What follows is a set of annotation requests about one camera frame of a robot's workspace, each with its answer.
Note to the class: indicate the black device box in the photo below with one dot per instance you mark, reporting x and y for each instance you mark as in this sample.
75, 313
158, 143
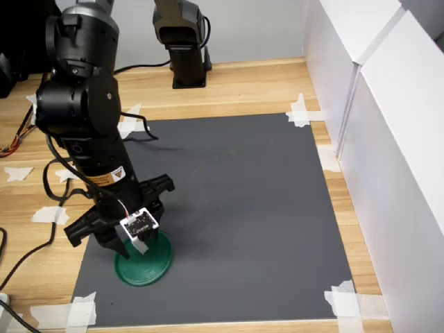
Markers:
5, 76

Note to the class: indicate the small white plastic terminal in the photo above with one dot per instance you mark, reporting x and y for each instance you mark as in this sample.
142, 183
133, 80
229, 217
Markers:
141, 247

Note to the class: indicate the round green lid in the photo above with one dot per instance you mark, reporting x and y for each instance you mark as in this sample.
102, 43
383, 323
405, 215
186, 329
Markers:
145, 268

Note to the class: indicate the small white plug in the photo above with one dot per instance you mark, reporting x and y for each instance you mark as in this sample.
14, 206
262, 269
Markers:
4, 297

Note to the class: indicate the white partition panel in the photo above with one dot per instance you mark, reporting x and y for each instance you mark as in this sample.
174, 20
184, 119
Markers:
399, 173
329, 69

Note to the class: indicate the dark grey mat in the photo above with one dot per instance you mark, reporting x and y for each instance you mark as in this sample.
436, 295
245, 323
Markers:
243, 208

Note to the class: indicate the white tape piece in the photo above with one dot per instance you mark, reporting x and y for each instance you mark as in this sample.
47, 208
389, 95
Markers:
17, 173
343, 301
45, 215
327, 159
129, 129
64, 175
298, 116
32, 104
81, 310

